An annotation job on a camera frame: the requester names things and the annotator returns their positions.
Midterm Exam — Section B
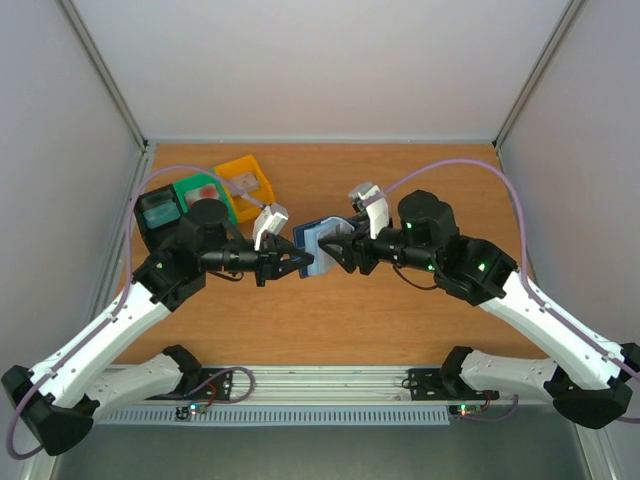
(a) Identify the yellow plastic bin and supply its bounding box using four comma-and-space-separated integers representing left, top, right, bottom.
214, 155, 275, 224

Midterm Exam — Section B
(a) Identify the teal card in black bin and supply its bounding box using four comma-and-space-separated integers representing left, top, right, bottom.
143, 201, 181, 229

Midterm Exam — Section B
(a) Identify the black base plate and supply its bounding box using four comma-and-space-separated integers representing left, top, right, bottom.
150, 367, 234, 402
401, 368, 500, 402

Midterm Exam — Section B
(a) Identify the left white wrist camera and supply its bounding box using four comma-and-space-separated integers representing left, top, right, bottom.
252, 203, 289, 251

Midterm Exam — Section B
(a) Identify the aluminium front rail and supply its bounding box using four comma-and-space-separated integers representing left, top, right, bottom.
104, 363, 551, 406

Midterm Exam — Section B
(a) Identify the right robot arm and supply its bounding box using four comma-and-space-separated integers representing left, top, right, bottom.
318, 190, 639, 429

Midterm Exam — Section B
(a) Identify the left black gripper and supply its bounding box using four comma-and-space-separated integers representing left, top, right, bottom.
201, 234, 314, 287

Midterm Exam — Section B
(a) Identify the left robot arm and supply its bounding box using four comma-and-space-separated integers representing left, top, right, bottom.
1, 199, 314, 456

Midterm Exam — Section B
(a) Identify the black plastic bin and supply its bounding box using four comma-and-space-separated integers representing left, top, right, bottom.
134, 184, 185, 253

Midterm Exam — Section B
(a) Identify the blue card holder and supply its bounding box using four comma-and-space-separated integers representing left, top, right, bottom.
292, 215, 361, 280

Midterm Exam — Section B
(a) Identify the red white card in bin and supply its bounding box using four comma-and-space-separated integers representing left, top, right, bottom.
184, 183, 220, 208

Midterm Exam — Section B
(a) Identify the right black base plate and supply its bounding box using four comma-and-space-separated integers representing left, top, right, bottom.
401, 368, 500, 402

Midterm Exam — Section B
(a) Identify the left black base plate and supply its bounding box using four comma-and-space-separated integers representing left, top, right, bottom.
150, 367, 234, 402

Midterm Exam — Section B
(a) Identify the green plastic bin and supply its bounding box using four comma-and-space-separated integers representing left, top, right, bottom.
173, 174, 238, 225

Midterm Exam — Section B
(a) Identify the grey slotted cable duct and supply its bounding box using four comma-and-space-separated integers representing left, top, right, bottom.
101, 405, 449, 428

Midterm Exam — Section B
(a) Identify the card in yellow bin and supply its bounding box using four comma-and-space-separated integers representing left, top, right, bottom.
230, 171, 260, 193

